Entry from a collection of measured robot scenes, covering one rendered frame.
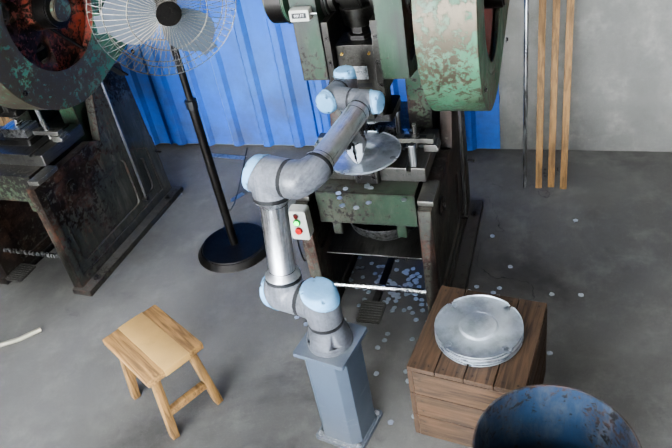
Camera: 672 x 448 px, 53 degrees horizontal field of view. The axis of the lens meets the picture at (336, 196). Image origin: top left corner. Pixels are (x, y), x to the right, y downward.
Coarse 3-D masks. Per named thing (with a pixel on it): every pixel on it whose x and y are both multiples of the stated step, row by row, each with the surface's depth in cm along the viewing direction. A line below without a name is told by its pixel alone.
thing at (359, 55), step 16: (352, 32) 240; (368, 32) 238; (336, 48) 237; (352, 48) 235; (368, 48) 233; (352, 64) 239; (368, 64) 237; (368, 80) 241; (384, 96) 246; (384, 112) 247
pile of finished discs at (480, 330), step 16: (448, 304) 233; (464, 304) 232; (480, 304) 231; (496, 304) 229; (448, 320) 227; (464, 320) 225; (480, 320) 224; (496, 320) 223; (512, 320) 222; (448, 336) 221; (464, 336) 220; (480, 336) 218; (496, 336) 218; (512, 336) 217; (448, 352) 217; (464, 352) 214; (480, 352) 213; (496, 352) 212; (512, 352) 213
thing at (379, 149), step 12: (372, 132) 259; (384, 132) 256; (372, 144) 251; (384, 144) 250; (396, 144) 249; (348, 156) 247; (372, 156) 244; (384, 156) 244; (396, 156) 243; (336, 168) 243; (348, 168) 242; (360, 168) 240; (372, 168) 239
